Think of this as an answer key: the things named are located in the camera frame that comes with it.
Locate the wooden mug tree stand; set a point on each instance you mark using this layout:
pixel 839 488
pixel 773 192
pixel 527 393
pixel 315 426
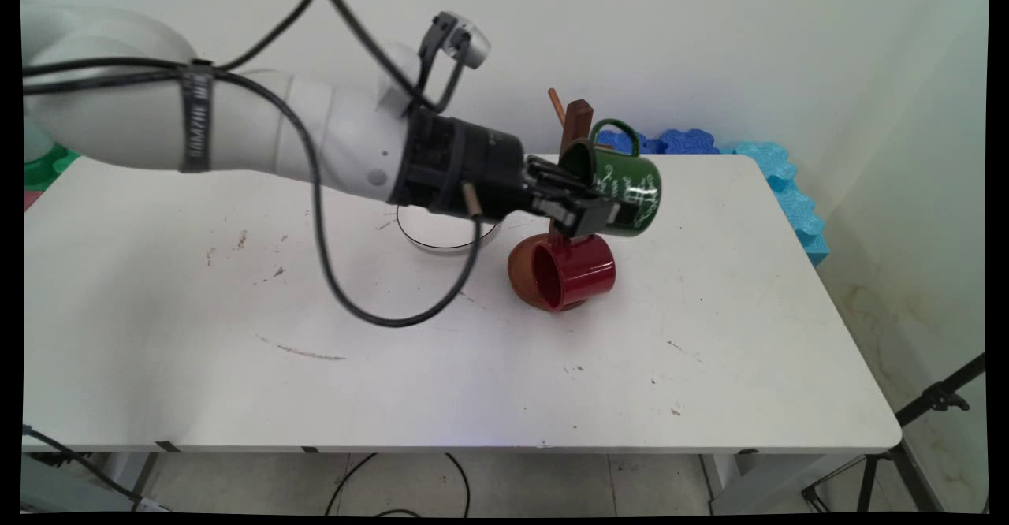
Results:
pixel 579 119

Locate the green foam mat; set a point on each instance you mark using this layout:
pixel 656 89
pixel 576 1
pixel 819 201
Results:
pixel 47 166

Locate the red ribbed mug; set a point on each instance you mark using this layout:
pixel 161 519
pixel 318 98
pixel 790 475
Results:
pixel 587 269

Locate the green enamel mug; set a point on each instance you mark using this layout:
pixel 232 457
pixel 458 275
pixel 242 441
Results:
pixel 627 186

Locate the black tripod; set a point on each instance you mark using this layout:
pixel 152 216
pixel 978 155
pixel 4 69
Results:
pixel 930 399

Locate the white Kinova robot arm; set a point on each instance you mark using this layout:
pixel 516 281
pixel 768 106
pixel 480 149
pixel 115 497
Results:
pixel 252 123

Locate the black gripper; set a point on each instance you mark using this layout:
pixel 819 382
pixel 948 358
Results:
pixel 489 170

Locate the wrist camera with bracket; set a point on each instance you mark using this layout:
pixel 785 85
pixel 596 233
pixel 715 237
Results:
pixel 461 40

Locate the light blue foam mat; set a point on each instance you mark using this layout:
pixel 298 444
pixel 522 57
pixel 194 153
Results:
pixel 788 186

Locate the dark blue foam mat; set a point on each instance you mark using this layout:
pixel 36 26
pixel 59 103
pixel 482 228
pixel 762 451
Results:
pixel 686 141

